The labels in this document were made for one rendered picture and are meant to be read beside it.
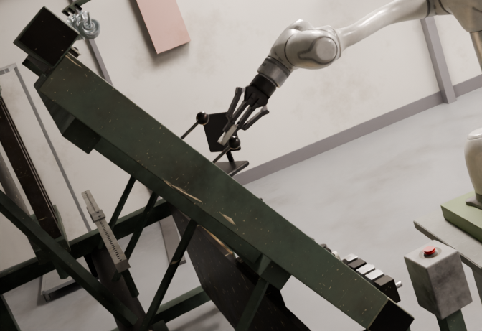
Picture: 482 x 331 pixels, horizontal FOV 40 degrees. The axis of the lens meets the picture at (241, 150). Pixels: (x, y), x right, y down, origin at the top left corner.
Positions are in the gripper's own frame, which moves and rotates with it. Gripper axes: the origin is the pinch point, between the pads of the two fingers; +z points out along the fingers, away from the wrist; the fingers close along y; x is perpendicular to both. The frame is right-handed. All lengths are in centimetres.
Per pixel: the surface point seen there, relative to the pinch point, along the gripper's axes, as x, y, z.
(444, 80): -337, -256, -198
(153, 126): 32.0, 27.2, 12.4
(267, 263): 25.6, -23.0, 23.2
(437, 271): 32, -66, -4
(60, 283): -318, -73, 142
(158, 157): 32.1, 21.5, 17.7
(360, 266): -16, -77, 6
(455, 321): 29, -85, 4
